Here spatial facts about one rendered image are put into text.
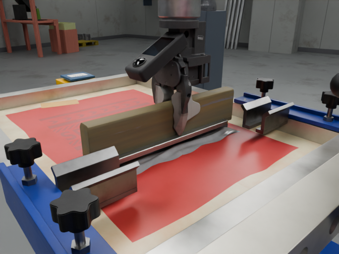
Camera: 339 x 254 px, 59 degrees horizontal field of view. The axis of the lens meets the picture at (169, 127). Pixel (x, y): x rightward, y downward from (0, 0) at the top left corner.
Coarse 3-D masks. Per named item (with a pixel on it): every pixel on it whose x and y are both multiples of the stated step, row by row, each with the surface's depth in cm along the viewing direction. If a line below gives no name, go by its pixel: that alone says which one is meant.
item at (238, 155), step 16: (112, 96) 96; (128, 96) 96; (144, 96) 96; (240, 128) 72; (208, 144) 64; (224, 144) 64; (240, 144) 64; (256, 144) 64; (272, 144) 64; (288, 144) 64; (208, 160) 57; (224, 160) 57; (240, 160) 57; (256, 160) 57; (272, 160) 57; (224, 176) 52; (240, 176) 52
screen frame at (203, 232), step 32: (0, 96) 84; (32, 96) 89; (64, 96) 95; (0, 128) 63; (288, 128) 69; (320, 128) 63; (0, 160) 50; (320, 160) 50; (256, 192) 41; (192, 224) 35; (224, 224) 35
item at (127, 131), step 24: (192, 96) 62; (216, 96) 64; (96, 120) 49; (120, 120) 50; (144, 120) 53; (168, 120) 57; (192, 120) 62; (216, 120) 67; (96, 144) 48; (120, 144) 51; (144, 144) 55
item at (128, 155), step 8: (224, 120) 67; (200, 128) 63; (208, 128) 64; (216, 128) 66; (176, 136) 59; (184, 136) 59; (192, 136) 61; (152, 144) 56; (160, 144) 56; (168, 144) 57; (128, 152) 53; (136, 152) 53; (144, 152) 54; (120, 160) 51; (128, 160) 52
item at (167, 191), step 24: (24, 120) 77; (48, 144) 64; (168, 168) 54; (192, 168) 54; (144, 192) 48; (168, 192) 48; (192, 192) 48; (216, 192) 48; (120, 216) 42; (144, 216) 42; (168, 216) 42
